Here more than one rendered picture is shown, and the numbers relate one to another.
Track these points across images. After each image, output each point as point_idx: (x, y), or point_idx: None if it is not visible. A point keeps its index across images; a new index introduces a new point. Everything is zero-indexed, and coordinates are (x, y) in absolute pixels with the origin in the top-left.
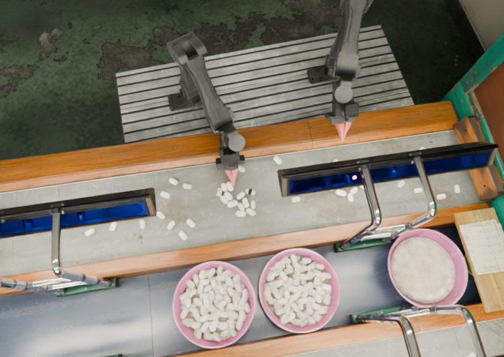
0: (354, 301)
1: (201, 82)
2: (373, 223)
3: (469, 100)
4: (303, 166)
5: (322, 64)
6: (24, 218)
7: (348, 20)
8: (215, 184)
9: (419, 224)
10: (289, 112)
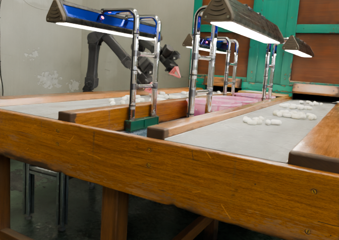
0: None
1: (116, 42)
2: (228, 41)
3: (199, 77)
4: (173, 95)
5: None
6: (115, 16)
7: (146, 41)
8: (149, 98)
9: (237, 55)
10: None
